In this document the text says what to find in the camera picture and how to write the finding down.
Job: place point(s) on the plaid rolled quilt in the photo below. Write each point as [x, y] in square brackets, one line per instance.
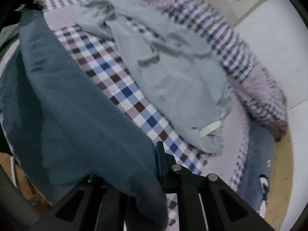
[259, 93]

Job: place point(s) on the blue sweatshirt garment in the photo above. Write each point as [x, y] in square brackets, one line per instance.
[62, 127]

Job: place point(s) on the purple polka dot bedsheet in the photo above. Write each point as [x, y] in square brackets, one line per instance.
[102, 63]

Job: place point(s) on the light grey-blue garment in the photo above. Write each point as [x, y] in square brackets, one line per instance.
[175, 69]

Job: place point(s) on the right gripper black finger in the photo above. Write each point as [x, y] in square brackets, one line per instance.
[175, 178]

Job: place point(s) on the dark blue cartoon blanket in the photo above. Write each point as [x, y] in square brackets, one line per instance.
[254, 186]

